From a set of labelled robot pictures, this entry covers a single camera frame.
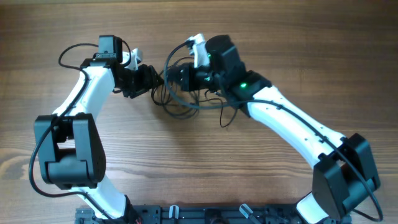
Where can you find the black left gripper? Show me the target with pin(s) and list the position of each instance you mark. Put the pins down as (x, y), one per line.
(148, 74)

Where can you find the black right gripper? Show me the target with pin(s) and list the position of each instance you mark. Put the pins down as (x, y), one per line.
(188, 83)

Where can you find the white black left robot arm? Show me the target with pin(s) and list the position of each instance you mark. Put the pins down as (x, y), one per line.
(69, 148)

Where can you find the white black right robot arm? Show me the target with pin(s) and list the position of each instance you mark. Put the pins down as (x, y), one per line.
(344, 169)

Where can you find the black aluminium base frame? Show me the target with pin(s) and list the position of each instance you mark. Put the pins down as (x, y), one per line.
(279, 213)

